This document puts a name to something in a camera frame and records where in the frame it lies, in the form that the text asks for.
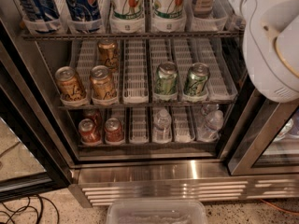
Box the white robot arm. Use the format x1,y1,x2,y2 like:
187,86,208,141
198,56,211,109
228,0,299,103

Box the left white label bottle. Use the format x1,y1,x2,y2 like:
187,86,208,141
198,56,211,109
190,0,217,19

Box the right 7up zero bottle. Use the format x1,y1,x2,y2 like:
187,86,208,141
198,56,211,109
152,0,186,32

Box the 7up zero bottle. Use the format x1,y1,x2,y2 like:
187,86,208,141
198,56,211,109
110,0,143,33
152,0,186,32

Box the right rear water bottle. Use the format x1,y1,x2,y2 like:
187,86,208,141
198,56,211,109
201,104,219,116

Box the left 7up zero bottle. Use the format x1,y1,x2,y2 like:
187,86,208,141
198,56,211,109
110,0,143,33

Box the right front water bottle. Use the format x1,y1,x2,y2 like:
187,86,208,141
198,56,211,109
198,110,224,142

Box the stainless steel beverage fridge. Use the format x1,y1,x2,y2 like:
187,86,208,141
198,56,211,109
0,0,299,207

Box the middle clear water bottle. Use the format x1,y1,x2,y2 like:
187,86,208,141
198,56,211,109
153,108,172,144

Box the right blue Pepsi bottle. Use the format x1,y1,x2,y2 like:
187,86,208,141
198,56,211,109
65,0,101,33

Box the blue pepsi bottle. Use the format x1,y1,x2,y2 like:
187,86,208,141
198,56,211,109
19,0,61,34
65,0,101,33

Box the left blue Pepsi bottle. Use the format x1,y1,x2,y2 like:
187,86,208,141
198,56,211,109
19,0,61,34

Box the left glass fridge door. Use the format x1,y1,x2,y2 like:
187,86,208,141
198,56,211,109
0,24,71,202

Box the right green can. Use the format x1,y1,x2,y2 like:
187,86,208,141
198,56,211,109
183,63,210,98

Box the green can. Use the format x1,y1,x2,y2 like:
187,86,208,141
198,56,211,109
183,63,210,98
154,62,178,101

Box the left green can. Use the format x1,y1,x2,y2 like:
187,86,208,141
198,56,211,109
154,62,178,101

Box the rear gold can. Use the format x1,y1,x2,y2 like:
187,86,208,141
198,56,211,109
97,40,119,72

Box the gold can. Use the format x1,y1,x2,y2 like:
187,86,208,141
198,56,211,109
97,40,119,72
55,66,88,106
90,65,117,105

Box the red can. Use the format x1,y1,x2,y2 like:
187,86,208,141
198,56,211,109
105,118,124,143
78,119,101,144
83,109,102,126

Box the rear red can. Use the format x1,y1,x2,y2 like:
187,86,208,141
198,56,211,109
83,109,102,126

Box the front left gold can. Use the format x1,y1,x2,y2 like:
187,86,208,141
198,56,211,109
55,66,88,106

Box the front left red can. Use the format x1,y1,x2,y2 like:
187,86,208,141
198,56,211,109
78,119,101,144

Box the clear plastic bin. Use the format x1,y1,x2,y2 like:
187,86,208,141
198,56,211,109
106,199,208,224

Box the orange floor cable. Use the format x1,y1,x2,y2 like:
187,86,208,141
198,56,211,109
260,199,299,217

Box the black floor cable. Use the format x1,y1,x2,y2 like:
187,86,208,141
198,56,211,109
0,193,61,224

